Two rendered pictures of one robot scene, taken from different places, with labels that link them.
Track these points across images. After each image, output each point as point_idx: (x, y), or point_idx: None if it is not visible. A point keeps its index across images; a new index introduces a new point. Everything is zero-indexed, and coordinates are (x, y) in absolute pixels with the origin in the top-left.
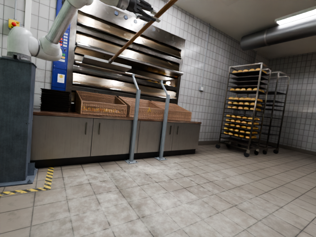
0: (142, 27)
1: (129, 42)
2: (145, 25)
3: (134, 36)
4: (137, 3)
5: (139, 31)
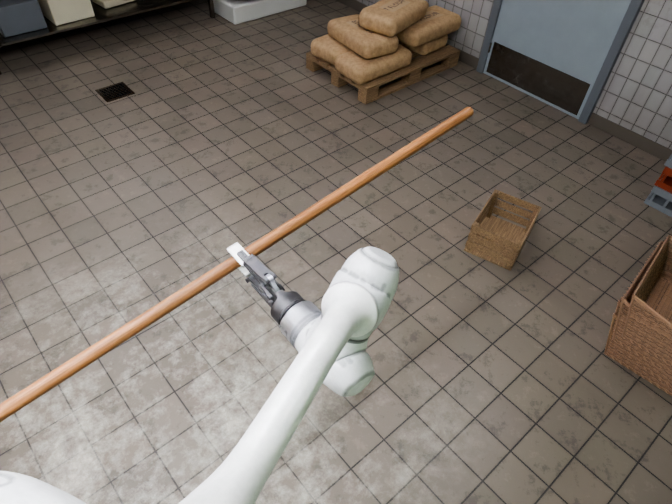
0: (178, 304)
1: (75, 373)
2: (195, 293)
3: (124, 341)
4: (284, 289)
5: (160, 317)
